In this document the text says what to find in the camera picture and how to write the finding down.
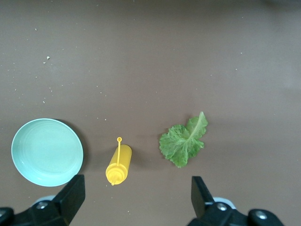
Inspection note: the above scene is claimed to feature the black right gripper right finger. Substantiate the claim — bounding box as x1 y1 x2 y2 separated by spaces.
188 176 247 226

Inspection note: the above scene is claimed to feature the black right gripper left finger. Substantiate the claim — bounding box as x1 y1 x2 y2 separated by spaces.
14 174 86 226

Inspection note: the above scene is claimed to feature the green lettuce leaf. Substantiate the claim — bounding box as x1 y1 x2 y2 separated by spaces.
159 111 209 169

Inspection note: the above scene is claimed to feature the yellow squeeze bottle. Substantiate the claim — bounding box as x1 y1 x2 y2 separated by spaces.
105 137 133 186

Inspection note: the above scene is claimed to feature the mint green plate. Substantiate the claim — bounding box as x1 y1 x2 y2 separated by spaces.
11 118 84 187

